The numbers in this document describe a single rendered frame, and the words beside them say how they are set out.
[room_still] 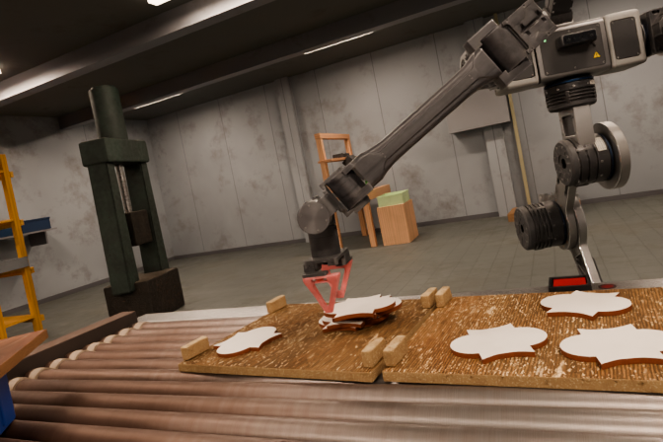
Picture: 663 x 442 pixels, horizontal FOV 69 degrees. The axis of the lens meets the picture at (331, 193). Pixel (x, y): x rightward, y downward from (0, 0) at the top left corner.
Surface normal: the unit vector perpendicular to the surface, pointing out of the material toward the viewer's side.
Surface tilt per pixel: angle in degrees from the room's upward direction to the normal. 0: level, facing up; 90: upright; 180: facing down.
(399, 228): 90
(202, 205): 90
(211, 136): 90
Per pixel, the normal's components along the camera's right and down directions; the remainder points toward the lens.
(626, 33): -0.07, 0.05
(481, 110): -0.41, 0.11
